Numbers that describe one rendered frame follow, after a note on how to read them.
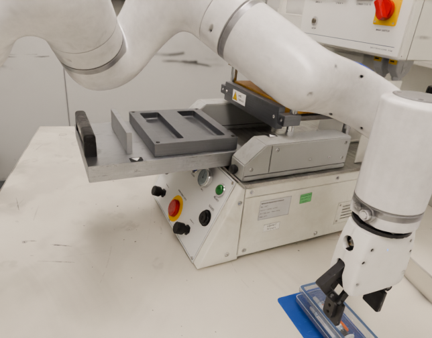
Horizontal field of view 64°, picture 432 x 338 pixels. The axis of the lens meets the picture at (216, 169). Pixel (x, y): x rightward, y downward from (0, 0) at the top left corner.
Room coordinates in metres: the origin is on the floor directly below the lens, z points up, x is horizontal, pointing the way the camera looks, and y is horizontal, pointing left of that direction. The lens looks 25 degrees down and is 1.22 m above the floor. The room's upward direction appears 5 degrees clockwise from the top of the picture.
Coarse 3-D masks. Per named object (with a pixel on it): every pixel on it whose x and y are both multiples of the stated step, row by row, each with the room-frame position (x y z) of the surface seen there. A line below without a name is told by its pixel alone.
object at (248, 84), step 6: (240, 84) 0.83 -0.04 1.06; (246, 84) 0.82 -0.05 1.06; (252, 84) 0.83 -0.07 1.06; (252, 90) 0.78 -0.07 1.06; (258, 90) 0.77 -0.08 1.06; (264, 96) 0.74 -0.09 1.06; (276, 102) 0.70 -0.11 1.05; (300, 114) 0.70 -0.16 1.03; (306, 114) 0.71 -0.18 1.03; (312, 114) 0.72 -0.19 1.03; (318, 114) 0.72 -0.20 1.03; (306, 120) 0.71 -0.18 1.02
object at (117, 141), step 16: (112, 112) 0.68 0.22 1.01; (96, 128) 0.68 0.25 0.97; (112, 128) 0.69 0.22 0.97; (128, 128) 0.59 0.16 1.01; (80, 144) 0.59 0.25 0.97; (112, 144) 0.60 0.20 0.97; (128, 144) 0.56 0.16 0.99; (144, 144) 0.62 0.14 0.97; (96, 160) 0.53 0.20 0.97; (112, 160) 0.53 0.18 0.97; (128, 160) 0.54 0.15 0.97; (144, 160) 0.54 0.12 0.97; (160, 160) 0.56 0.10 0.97; (176, 160) 0.57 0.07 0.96; (192, 160) 0.58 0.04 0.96; (208, 160) 0.60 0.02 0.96; (224, 160) 0.61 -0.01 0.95; (96, 176) 0.51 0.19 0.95; (112, 176) 0.52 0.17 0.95; (128, 176) 0.53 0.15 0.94
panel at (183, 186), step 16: (160, 176) 0.81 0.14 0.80; (176, 176) 0.75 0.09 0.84; (192, 176) 0.70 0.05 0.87; (224, 176) 0.62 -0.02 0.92; (176, 192) 0.72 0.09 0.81; (192, 192) 0.67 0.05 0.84; (208, 192) 0.63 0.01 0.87; (224, 192) 0.59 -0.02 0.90; (160, 208) 0.73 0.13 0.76; (192, 208) 0.64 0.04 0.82; (208, 208) 0.60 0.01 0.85; (192, 224) 0.61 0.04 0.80; (208, 224) 0.57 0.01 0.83; (192, 240) 0.58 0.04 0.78; (192, 256) 0.55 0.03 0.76
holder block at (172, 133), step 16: (144, 112) 0.74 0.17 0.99; (160, 112) 0.75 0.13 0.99; (176, 112) 0.76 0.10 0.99; (192, 112) 0.79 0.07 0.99; (144, 128) 0.64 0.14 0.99; (160, 128) 0.69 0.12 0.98; (176, 128) 0.65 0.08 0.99; (192, 128) 0.66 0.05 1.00; (208, 128) 0.71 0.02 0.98; (224, 128) 0.68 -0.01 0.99; (160, 144) 0.57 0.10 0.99; (176, 144) 0.58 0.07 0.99; (192, 144) 0.59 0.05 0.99; (208, 144) 0.61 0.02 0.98; (224, 144) 0.62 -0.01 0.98
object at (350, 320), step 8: (304, 288) 0.46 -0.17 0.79; (312, 288) 0.46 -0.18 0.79; (312, 296) 0.44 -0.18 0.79; (320, 296) 0.45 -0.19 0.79; (320, 304) 0.43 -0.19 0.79; (344, 312) 0.42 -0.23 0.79; (352, 312) 0.42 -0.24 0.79; (328, 320) 0.40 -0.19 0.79; (344, 320) 0.40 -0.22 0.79; (352, 320) 0.40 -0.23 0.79; (360, 320) 0.40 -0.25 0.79; (336, 328) 0.38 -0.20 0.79; (344, 328) 0.38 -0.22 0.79; (352, 328) 0.39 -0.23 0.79; (360, 328) 0.39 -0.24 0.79; (368, 328) 0.39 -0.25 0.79; (344, 336) 0.37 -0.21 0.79; (352, 336) 0.37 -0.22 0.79; (360, 336) 0.37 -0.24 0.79; (368, 336) 0.37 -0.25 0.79; (376, 336) 0.38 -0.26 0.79
